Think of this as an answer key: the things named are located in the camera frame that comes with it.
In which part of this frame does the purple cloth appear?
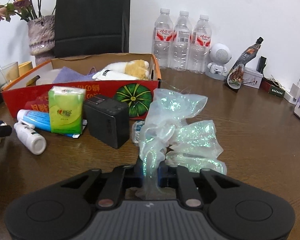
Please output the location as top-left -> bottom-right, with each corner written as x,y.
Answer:
52,66 -> 95,83

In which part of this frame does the green tissue pack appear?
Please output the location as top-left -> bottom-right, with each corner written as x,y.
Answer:
48,86 -> 87,134

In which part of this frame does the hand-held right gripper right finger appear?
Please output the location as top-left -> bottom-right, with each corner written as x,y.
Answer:
157,164 -> 240,208

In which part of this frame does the clear water bottle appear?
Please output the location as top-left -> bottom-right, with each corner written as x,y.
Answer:
171,10 -> 193,71
189,14 -> 213,74
152,8 -> 174,68

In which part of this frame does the small white plastic bottle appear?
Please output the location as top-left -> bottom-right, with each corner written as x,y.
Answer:
14,122 -> 47,155

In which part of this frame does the white charger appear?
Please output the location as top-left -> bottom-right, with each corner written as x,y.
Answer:
284,83 -> 300,105

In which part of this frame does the iridescent plastic wrap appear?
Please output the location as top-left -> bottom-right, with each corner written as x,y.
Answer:
134,88 -> 227,200

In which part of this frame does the dark sauce bottle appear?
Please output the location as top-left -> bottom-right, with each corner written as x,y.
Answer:
225,37 -> 264,90

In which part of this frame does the yellow mug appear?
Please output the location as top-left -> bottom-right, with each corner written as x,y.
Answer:
17,61 -> 38,77

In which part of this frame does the small blue white packet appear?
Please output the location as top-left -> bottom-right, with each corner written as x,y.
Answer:
132,120 -> 147,145

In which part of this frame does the red cardboard box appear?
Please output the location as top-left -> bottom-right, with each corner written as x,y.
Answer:
1,52 -> 163,120

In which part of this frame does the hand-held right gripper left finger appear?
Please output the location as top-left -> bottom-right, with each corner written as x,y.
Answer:
61,164 -> 143,208

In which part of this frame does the black paper bag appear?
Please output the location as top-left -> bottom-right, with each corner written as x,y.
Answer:
54,0 -> 132,58

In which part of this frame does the black power bank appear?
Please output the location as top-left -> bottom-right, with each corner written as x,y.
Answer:
83,95 -> 129,149

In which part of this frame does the white and yellow plush toy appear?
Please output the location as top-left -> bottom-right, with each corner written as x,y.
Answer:
92,59 -> 150,81

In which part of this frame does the white robot speaker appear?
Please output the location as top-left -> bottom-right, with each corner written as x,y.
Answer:
205,43 -> 232,80

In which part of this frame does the small white tin box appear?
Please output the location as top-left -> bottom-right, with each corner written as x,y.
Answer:
242,67 -> 263,89

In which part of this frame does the clear glass cup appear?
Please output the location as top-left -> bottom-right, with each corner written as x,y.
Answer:
0,62 -> 20,90

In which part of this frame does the dark red box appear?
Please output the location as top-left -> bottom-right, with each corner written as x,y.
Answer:
261,77 -> 289,98

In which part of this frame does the blue and white toothpaste tube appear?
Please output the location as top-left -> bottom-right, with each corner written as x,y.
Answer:
17,109 -> 88,138

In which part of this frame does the wooden desktop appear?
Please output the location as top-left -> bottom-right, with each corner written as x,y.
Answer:
0,66 -> 300,240

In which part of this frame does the purple textured vase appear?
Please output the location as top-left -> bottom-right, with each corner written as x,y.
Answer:
27,15 -> 56,67

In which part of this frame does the glass straw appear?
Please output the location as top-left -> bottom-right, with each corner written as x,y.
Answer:
0,61 -> 9,83

